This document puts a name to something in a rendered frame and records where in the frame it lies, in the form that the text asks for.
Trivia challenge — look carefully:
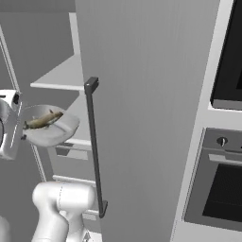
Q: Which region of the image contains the brown fish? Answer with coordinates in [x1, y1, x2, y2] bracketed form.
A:
[23, 109, 64, 130]

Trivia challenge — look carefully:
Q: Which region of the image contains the grey freezer door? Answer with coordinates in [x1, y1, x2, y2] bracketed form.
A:
[75, 0, 221, 242]

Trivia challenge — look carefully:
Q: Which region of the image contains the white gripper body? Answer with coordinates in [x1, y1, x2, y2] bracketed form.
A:
[0, 99, 24, 162]

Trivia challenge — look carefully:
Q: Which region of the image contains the black microwave oven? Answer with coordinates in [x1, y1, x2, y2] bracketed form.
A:
[210, 0, 242, 112]

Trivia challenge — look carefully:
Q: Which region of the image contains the grey freezer housing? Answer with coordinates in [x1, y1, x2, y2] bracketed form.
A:
[0, 0, 103, 242]

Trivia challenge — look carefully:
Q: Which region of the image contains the grey built-in oven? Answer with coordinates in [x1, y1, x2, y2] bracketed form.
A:
[183, 127, 242, 233]

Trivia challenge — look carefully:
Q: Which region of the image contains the dark grey door handle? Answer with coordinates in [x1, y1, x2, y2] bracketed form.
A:
[83, 76, 109, 219]

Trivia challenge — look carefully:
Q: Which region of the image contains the white appliance cabinet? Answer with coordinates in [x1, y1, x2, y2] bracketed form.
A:
[169, 0, 242, 242]

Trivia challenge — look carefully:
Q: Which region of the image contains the clear meat container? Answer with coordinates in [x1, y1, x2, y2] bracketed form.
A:
[21, 104, 81, 148]

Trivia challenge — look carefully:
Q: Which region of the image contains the white freezer rack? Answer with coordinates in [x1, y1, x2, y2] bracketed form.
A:
[29, 52, 86, 93]

